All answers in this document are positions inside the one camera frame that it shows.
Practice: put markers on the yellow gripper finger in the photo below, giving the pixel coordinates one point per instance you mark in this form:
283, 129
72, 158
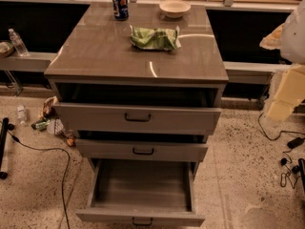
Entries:
289, 94
273, 40

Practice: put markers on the grey drawer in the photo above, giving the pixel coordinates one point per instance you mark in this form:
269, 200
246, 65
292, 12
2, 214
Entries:
155, 151
138, 119
142, 193

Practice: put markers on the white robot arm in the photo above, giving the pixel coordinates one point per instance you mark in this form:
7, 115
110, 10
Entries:
289, 38

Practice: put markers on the grey drawer cabinet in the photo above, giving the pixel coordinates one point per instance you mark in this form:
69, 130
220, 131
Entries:
99, 65

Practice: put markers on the white ceramic bowl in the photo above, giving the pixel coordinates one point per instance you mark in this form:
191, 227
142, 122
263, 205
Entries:
174, 8

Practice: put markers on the green chip bag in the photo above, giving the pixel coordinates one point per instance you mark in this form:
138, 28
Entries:
155, 39

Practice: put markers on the blue soda can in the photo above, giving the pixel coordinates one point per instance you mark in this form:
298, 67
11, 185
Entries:
120, 9

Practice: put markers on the crumpled snack bag on floor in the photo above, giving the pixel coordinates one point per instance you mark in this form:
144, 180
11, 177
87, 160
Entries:
48, 107

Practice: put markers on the clear water bottle on ledge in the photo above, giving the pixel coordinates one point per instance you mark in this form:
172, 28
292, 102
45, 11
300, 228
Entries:
18, 43

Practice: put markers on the small bottle on floor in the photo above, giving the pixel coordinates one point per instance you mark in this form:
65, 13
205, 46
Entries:
22, 114

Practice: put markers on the bowl on left ledge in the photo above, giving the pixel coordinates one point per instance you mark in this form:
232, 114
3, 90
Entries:
6, 49

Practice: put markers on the black stand left floor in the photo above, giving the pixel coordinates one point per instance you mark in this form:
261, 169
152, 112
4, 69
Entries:
5, 132

